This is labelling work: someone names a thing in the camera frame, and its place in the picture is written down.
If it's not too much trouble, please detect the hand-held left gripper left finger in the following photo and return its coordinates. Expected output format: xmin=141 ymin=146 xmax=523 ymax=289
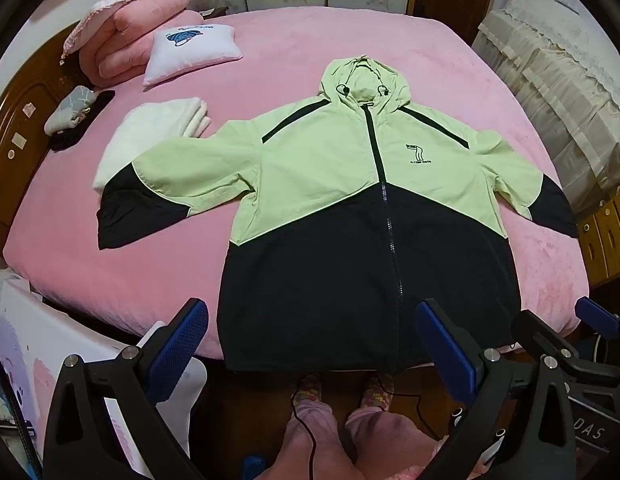
xmin=42 ymin=298 xmax=210 ymax=480

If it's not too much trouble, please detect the person's left patterned slipper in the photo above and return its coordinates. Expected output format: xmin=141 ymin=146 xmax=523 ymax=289
xmin=290 ymin=372 xmax=323 ymax=413

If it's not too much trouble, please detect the black cloth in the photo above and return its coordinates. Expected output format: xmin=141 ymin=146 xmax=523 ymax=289
xmin=50 ymin=90 xmax=116 ymax=152

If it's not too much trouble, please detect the wooden headboard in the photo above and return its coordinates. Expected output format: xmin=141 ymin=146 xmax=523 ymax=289
xmin=0 ymin=25 xmax=91 ymax=231

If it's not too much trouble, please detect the white printed stool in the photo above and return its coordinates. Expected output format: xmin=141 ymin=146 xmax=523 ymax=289
xmin=0 ymin=267 xmax=208 ymax=480

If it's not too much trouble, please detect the pink folded quilt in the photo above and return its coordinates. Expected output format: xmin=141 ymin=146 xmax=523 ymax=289
xmin=80 ymin=9 xmax=206 ymax=88

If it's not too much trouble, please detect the person's right patterned slipper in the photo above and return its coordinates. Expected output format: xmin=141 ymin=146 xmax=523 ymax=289
xmin=360 ymin=372 xmax=396 ymax=411

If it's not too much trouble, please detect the green and black hooded jacket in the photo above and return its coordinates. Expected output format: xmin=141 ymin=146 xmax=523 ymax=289
xmin=96 ymin=55 xmax=580 ymax=375

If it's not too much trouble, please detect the blue plastic object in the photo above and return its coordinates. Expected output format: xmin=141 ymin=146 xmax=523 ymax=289
xmin=244 ymin=454 xmax=272 ymax=480

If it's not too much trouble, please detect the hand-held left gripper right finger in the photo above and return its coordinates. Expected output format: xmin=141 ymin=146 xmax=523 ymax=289
xmin=414 ymin=298 xmax=577 ymax=480

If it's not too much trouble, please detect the white pillow with blue print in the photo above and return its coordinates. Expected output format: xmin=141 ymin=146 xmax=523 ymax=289
xmin=142 ymin=24 xmax=243 ymax=87

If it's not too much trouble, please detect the pink bed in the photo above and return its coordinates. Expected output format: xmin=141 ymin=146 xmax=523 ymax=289
xmin=2 ymin=7 xmax=591 ymax=361

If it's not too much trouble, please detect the person's patterned slipper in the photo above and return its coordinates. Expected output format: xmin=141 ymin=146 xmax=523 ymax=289
xmin=360 ymin=372 xmax=396 ymax=411
xmin=290 ymin=372 xmax=323 ymax=413

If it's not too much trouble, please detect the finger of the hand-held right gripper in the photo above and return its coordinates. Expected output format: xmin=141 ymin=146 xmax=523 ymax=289
xmin=512 ymin=310 xmax=591 ymax=376
xmin=576 ymin=296 xmax=620 ymax=356

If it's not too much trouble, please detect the white folded towel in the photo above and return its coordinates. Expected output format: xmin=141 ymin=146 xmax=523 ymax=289
xmin=92 ymin=97 xmax=212 ymax=193

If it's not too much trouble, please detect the wooden drawer cabinet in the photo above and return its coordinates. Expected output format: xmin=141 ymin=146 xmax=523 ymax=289
xmin=572 ymin=187 xmax=620 ymax=288

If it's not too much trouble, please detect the grey cloth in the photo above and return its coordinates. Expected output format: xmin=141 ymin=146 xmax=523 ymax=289
xmin=44 ymin=86 xmax=96 ymax=135

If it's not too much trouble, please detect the pink lace-trimmed pillow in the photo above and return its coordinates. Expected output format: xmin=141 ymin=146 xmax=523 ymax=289
xmin=61 ymin=0 xmax=191 ymax=58

